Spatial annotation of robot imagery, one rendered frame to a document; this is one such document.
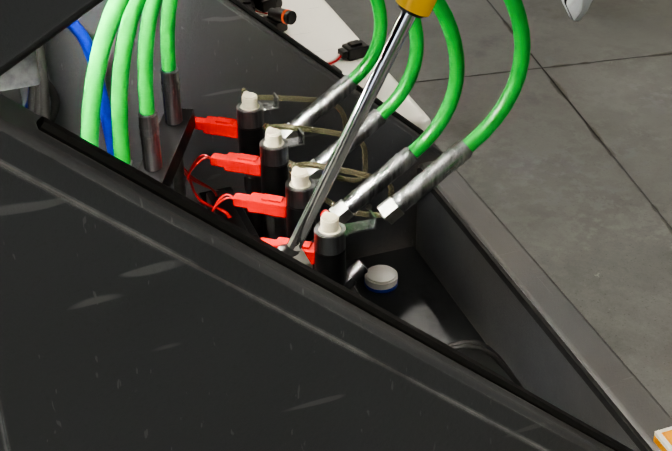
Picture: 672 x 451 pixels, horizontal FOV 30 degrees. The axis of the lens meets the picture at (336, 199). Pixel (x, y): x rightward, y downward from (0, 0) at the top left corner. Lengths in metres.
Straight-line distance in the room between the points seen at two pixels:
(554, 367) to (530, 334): 0.05
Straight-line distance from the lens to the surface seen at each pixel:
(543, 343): 1.27
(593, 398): 1.21
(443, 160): 1.10
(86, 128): 0.98
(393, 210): 1.10
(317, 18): 1.77
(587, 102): 3.68
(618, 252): 3.05
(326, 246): 1.09
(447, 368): 0.74
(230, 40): 1.33
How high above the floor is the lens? 1.71
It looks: 33 degrees down
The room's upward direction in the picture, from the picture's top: 1 degrees counter-clockwise
